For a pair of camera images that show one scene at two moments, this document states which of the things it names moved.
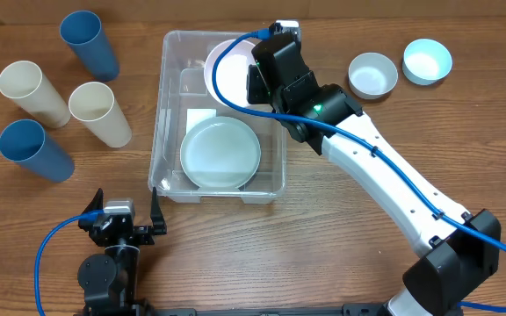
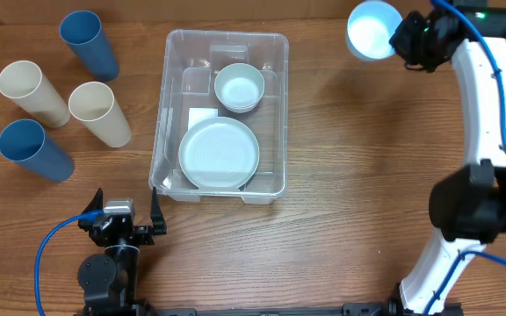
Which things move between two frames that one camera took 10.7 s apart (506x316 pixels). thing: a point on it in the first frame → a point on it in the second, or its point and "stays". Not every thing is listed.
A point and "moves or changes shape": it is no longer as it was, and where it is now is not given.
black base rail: [365, 309] stays
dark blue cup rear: [83, 31] stays
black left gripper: [157, 219] stays
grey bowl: [372, 75] → [239, 87]
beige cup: [24, 82] stays
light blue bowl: [426, 61] moves or changes shape
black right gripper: [260, 89] → [402, 42]
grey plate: [220, 152] stays
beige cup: [94, 104] stays
